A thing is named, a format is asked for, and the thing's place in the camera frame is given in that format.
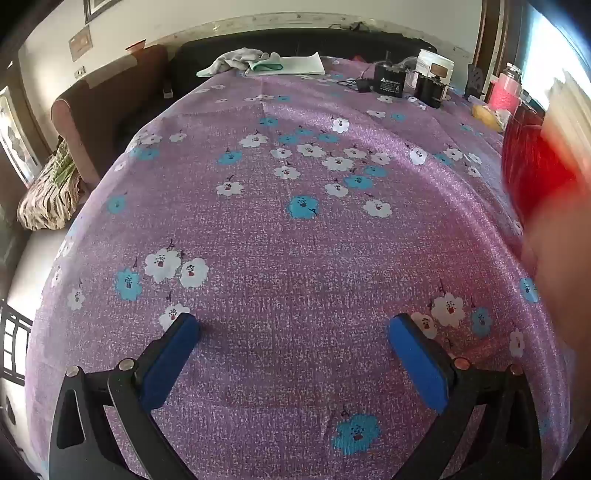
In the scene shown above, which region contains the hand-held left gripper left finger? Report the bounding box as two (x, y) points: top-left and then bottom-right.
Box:
(48, 313), (201, 480)

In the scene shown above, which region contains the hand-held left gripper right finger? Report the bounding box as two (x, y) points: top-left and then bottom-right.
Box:
(387, 313), (543, 480)

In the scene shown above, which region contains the purple floral tablecloth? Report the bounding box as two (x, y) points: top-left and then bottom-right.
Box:
(25, 55), (573, 480)

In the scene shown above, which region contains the striped cushion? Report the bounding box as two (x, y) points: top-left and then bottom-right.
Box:
(17, 138), (86, 232)

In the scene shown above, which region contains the yellow food bag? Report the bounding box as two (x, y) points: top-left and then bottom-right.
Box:
(471, 104), (509, 132)

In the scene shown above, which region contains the brown armchair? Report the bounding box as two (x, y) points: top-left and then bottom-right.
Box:
(51, 44), (169, 185)

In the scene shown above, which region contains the black jar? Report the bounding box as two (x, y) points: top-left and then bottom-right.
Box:
(413, 74), (451, 109)

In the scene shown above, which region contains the pink sleeved bottle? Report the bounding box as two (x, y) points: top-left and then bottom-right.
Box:
(487, 62), (522, 112)

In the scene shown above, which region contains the black phone stand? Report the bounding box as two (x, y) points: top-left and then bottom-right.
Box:
(464, 64), (485, 100)

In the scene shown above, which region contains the white plastic container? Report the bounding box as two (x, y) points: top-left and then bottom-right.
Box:
(416, 48), (454, 77)

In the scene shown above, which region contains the white cloth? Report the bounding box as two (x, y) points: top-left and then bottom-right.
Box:
(196, 47), (282, 77)

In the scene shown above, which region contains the black sofa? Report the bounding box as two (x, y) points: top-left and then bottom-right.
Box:
(171, 28), (437, 97)

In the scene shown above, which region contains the small wall plaque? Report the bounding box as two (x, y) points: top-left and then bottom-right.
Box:
(68, 25), (93, 61)

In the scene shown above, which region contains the large framed wall painting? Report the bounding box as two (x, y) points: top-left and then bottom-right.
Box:
(83, 0), (123, 24)

